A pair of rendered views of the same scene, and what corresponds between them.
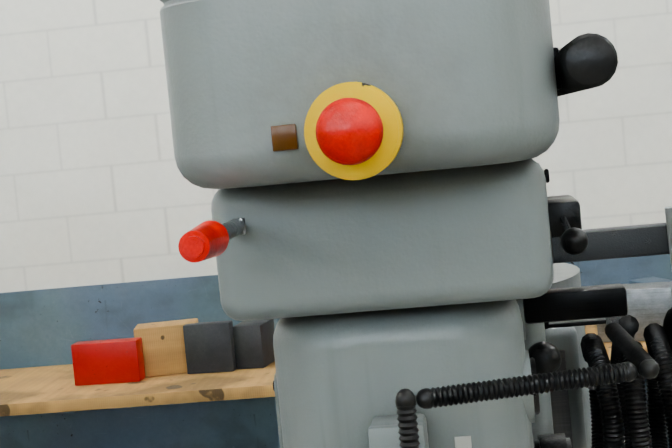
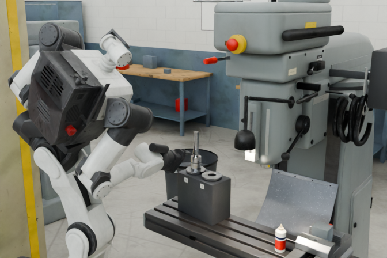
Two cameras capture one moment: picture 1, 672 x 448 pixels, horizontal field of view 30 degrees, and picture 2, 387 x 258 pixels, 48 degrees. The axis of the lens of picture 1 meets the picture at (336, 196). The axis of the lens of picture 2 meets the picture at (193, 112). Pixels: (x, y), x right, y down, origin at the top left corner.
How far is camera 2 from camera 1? 0.80 m
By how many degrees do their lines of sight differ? 33
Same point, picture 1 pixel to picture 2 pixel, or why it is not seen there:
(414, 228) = (260, 64)
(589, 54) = (286, 34)
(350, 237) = (248, 63)
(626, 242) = (355, 75)
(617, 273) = not seen: outside the picture
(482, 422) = (272, 106)
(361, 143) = (232, 47)
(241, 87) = (221, 32)
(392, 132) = (242, 45)
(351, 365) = (249, 90)
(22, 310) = not seen: hidden behind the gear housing
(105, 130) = not seen: hidden behind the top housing
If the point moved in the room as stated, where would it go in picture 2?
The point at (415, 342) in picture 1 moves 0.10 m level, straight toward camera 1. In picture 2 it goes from (261, 87) to (248, 92)
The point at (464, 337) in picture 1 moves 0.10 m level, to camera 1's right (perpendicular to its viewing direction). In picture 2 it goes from (271, 88) to (299, 91)
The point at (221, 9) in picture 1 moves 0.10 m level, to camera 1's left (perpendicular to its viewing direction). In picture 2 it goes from (219, 16) to (193, 16)
